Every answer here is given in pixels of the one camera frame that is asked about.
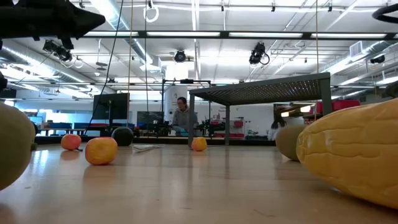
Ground black hanging cable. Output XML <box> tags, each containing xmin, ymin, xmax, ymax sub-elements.
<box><xmin>83</xmin><ymin>0</ymin><xmax>124</xmax><ymax>136</ymax></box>

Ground small round orange fruit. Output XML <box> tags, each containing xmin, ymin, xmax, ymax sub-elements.
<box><xmin>191</xmin><ymin>136</ymin><xmax>208</xmax><ymax>152</ymax></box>

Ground red storage bin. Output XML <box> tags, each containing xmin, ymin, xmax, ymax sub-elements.
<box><xmin>315</xmin><ymin>99</ymin><xmax>361</xmax><ymax>113</ymax></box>

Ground kiwi fruit with green nub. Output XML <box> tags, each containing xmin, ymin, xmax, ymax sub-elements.
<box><xmin>0</xmin><ymin>102</ymin><xmax>38</xmax><ymax>191</ymax></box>

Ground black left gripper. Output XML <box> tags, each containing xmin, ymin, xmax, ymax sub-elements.
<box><xmin>0</xmin><ymin>0</ymin><xmax>106</xmax><ymax>50</ymax></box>

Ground grey perforated metal shelf riser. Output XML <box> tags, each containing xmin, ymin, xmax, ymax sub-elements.
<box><xmin>188</xmin><ymin>72</ymin><xmax>333</xmax><ymax>149</ymax></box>

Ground plain brown-green kiwi fruit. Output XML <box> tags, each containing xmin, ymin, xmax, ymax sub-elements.
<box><xmin>275</xmin><ymin>124</ymin><xmax>308</xmax><ymax>162</ymax></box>

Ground black overhead light bar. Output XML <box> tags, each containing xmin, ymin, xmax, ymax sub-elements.
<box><xmin>82</xmin><ymin>30</ymin><xmax>398</xmax><ymax>40</ymax></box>

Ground orange-red peach with stem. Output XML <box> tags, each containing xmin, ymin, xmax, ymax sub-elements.
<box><xmin>60</xmin><ymin>133</ymin><xmax>83</xmax><ymax>152</ymax></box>

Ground black monitor on stand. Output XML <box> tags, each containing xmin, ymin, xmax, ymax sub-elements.
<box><xmin>92</xmin><ymin>92</ymin><xmax>131</xmax><ymax>121</ymax></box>

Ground dark avocado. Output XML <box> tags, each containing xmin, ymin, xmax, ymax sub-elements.
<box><xmin>111</xmin><ymin>126</ymin><xmax>135</xmax><ymax>147</ymax></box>

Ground yellow corn cob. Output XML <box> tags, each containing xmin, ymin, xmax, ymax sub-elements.
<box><xmin>295</xmin><ymin>98</ymin><xmax>398</xmax><ymax>210</ymax></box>

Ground blue storage bins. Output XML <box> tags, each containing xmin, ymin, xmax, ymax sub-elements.
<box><xmin>48</xmin><ymin>122</ymin><xmax>73</xmax><ymax>130</ymax></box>

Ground large round orange fruit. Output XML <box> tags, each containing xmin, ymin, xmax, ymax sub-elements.
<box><xmin>85</xmin><ymin>136</ymin><xmax>119</xmax><ymax>166</ymax></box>

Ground black metal frame rig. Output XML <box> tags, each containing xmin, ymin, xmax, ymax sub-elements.
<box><xmin>160</xmin><ymin>78</ymin><xmax>212</xmax><ymax>138</ymax></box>

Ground black ceiling camera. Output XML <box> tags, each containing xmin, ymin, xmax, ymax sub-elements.
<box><xmin>42</xmin><ymin>39</ymin><xmax>73</xmax><ymax>62</ymax></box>
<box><xmin>248</xmin><ymin>42</ymin><xmax>271</xmax><ymax>66</ymax></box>
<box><xmin>174</xmin><ymin>49</ymin><xmax>187</xmax><ymax>63</ymax></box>

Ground black table frame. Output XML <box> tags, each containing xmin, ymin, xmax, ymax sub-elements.
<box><xmin>34</xmin><ymin>135</ymin><xmax>276</xmax><ymax>146</ymax></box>

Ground dark display screen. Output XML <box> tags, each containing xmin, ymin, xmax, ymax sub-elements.
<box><xmin>137</xmin><ymin>111</ymin><xmax>165</xmax><ymax>124</ymax></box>

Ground person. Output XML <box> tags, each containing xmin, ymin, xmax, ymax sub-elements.
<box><xmin>172</xmin><ymin>96</ymin><xmax>199</xmax><ymax>137</ymax></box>
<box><xmin>267</xmin><ymin>116</ymin><xmax>289</xmax><ymax>141</ymax></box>

